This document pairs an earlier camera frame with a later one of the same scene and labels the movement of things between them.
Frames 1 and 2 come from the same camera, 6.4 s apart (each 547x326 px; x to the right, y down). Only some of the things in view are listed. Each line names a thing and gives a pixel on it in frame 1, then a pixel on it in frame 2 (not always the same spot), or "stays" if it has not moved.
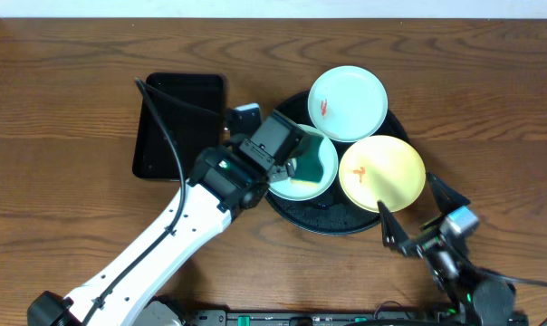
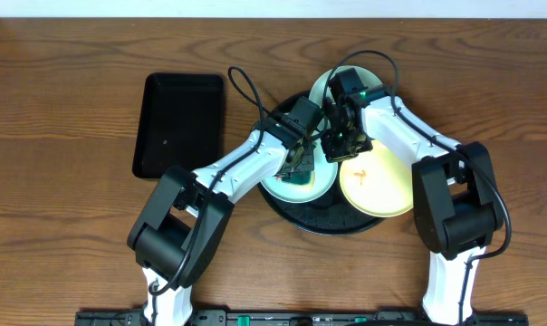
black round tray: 331,213 stays
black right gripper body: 425,243 → 344,144
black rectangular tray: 194,104 stays
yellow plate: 383,168 stays
